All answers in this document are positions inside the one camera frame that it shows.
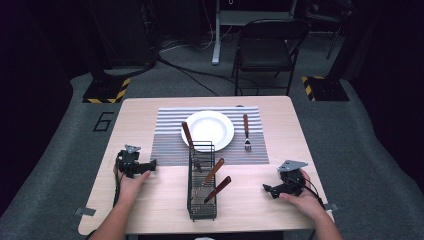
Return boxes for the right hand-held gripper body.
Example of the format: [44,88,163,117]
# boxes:
[275,159,309,198]

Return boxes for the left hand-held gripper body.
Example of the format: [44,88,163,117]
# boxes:
[116,144,148,179]

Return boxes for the person's left hand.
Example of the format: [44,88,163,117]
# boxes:
[114,165,152,205]

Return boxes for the person's right hand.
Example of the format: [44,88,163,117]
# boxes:
[278,168,326,222]

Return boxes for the grey striped placemat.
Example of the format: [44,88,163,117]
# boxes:
[150,106,271,167]

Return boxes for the white round plate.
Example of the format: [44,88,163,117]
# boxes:
[180,110,236,153]

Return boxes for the black stand base striped edge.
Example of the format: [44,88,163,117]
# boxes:
[82,76,132,105]
[301,75,351,102]

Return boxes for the black folding chair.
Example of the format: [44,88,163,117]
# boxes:
[231,18,312,97]

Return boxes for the right hand-held gripper cable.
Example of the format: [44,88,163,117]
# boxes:
[287,175,327,210]

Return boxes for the hand-held gripper cable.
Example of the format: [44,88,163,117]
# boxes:
[112,156,124,208]
[287,175,327,210]

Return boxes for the left hand-held gripper cable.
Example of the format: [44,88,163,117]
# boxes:
[112,156,124,208]

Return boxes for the spoon with wooden handle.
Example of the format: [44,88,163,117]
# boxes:
[181,121,203,173]

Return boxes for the knife with wooden handle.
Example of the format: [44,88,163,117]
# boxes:
[203,175,232,205]

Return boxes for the slim utensil with wooden handle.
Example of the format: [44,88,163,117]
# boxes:
[193,157,226,200]

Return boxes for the fork with wooden handle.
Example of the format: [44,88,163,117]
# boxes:
[242,113,253,153]

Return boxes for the black wire cutlery rack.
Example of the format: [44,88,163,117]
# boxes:
[186,140,218,222]

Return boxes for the black cable on floor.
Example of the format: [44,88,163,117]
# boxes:
[156,53,261,98]

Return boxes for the white cables on floor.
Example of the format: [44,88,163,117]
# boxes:
[159,0,234,53]

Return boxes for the white metal desk frame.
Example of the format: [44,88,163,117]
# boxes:
[211,0,298,66]

